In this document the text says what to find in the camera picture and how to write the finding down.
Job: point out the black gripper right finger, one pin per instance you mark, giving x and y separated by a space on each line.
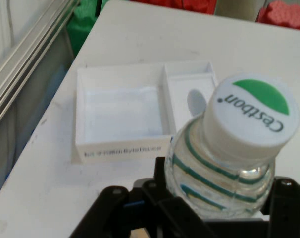
288 203

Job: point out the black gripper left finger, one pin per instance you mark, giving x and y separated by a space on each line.
145 213

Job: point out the water bottle green label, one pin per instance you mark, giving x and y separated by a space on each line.
251 116

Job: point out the white and blue cardboard box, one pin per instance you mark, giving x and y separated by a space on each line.
120 119

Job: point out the red foam block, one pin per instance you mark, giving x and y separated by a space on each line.
174 3
283 12

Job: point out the green foam block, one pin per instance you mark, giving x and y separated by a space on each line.
80 27

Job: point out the aluminium wall rail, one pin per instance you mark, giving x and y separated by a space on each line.
33 49

